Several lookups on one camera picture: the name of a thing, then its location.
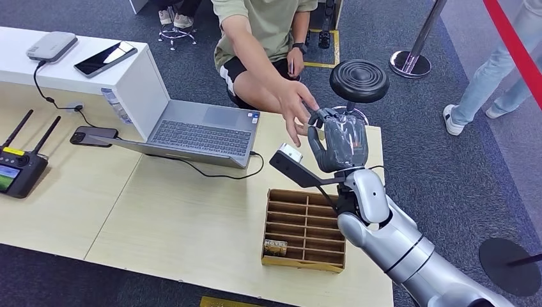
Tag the black stanchion base with pole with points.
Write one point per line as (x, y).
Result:
(508, 275)

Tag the black equipment leg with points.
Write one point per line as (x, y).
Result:
(324, 40)

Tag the standing person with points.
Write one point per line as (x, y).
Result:
(482, 84)

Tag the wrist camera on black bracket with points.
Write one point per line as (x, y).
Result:
(292, 167)

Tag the grey flat power bank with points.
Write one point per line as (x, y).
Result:
(51, 46)

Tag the yellow floor tape strip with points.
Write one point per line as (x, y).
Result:
(220, 303)

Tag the person's left hand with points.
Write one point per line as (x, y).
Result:
(298, 63)

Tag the chrome stool base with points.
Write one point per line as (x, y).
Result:
(175, 34)

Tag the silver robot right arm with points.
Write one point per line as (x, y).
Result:
(402, 250)

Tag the chrome stanchion post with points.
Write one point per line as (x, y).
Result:
(410, 63)

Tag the grey open laptop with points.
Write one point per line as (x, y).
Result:
(203, 135)

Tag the brown slotted card box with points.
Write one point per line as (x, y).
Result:
(296, 220)

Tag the person's right hand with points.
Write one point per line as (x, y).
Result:
(294, 106)

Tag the person's feet in pale shoes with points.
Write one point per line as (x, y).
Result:
(182, 20)

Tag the black wristwatch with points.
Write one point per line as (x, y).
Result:
(300, 47)

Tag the red barrier belt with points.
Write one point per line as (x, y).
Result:
(512, 46)

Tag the person's left forearm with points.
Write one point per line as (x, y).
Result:
(301, 34)

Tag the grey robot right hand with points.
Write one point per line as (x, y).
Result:
(343, 144)

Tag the yellow floor tape square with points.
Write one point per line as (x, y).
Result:
(336, 51)

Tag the black smartphone with camera bump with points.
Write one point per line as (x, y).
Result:
(84, 137)

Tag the black remote controller with antennas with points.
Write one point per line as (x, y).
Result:
(25, 169)

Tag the black round stool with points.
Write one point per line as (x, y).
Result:
(359, 80)

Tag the white desk riser box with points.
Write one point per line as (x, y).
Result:
(135, 80)

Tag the person's right forearm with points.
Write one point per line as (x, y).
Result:
(262, 63)

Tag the smartphone with glossy dark screen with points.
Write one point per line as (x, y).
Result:
(106, 59)

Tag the printed label sticker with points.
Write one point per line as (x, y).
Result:
(114, 106)

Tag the seated person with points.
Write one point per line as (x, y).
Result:
(266, 21)

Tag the white cabinet corner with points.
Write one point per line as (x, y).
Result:
(136, 5)

